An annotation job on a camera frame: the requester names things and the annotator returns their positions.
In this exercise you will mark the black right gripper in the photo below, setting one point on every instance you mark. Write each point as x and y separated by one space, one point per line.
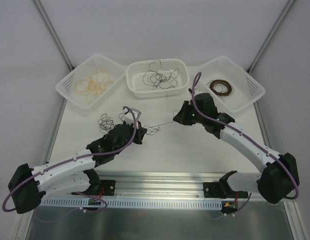
181 115

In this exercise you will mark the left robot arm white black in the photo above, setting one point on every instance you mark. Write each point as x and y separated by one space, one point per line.
29 186

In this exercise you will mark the white left basket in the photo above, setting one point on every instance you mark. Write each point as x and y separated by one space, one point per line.
91 81

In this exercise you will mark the left aluminium corner post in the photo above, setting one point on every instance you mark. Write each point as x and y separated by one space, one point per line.
53 33

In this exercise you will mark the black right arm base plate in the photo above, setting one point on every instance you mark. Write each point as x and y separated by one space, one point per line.
217 190

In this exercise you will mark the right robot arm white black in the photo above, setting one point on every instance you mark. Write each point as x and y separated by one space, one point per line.
277 173

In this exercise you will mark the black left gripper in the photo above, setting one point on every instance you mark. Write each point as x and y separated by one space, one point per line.
139 132

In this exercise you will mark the right aluminium corner post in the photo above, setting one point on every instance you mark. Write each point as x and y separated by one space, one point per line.
288 6

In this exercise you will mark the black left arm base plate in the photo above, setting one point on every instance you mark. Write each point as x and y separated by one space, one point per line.
105 188

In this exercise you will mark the white middle perforated basket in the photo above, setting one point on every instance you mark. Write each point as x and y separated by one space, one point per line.
157 78

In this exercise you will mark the white right basket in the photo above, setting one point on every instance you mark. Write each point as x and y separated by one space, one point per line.
229 84

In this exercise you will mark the aluminium frame rail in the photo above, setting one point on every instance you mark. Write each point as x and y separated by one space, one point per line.
156 183

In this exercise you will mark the aluminium corner post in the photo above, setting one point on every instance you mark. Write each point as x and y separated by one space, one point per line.
288 6
53 33

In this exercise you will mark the white slotted cable duct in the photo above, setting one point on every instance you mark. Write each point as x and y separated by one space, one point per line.
127 203

